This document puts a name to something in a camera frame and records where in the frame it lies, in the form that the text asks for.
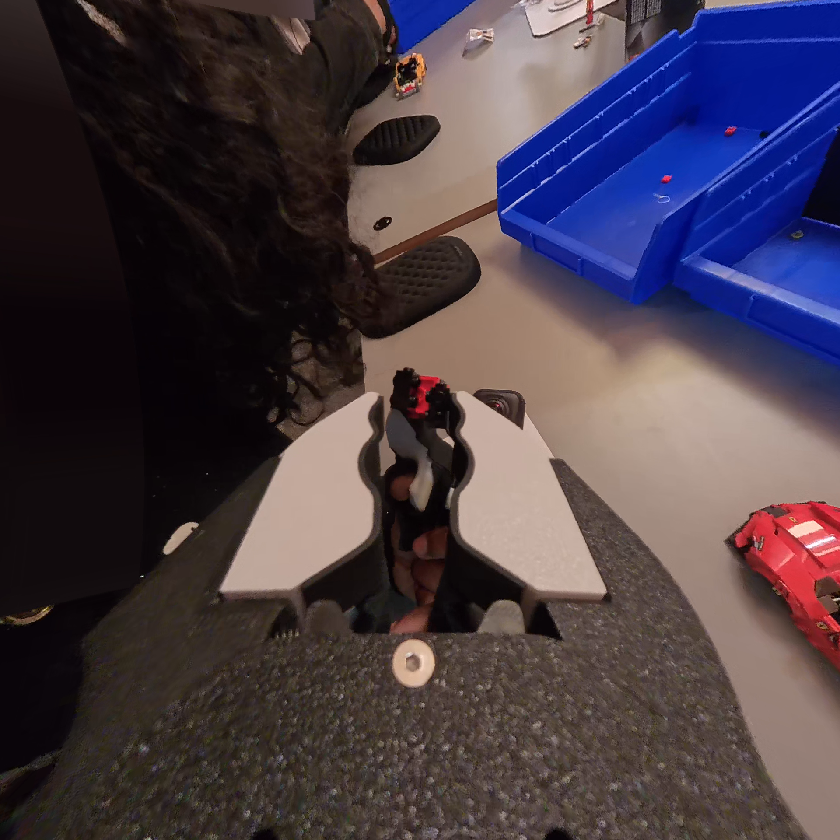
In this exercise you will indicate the white stand base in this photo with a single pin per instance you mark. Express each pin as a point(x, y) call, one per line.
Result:
point(558, 23)

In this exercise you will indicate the small yellow lego vehicle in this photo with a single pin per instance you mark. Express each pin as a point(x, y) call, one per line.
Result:
point(410, 75)

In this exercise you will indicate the dark cloth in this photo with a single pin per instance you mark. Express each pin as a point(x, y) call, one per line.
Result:
point(341, 59)

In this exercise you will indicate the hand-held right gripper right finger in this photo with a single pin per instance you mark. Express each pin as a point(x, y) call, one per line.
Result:
point(525, 518)

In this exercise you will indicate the person's left hand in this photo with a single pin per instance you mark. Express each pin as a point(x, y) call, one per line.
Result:
point(430, 544)

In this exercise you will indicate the blue plastic storage bin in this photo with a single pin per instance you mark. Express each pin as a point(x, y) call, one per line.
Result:
point(623, 197)
point(426, 19)

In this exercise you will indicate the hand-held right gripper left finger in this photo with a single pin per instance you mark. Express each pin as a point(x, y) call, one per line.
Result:
point(308, 512)

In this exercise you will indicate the blue bin with black divider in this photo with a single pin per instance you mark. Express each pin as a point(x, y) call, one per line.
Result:
point(774, 275)

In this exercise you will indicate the person's right hand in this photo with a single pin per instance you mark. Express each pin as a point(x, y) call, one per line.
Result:
point(410, 622)

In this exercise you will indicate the small clear plastic bag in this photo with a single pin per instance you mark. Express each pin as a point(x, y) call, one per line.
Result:
point(480, 39)

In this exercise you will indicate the person's dark curly hair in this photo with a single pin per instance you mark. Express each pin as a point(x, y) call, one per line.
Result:
point(229, 197)

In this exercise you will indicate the red lego car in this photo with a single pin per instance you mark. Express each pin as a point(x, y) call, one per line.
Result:
point(800, 558)

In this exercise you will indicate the black quilted pad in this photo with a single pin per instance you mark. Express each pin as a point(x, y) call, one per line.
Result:
point(426, 282)
point(394, 139)

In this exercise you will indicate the small red green lego assembly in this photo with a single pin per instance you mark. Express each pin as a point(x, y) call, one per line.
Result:
point(420, 387)

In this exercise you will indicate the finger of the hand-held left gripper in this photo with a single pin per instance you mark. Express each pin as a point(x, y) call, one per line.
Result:
point(403, 433)

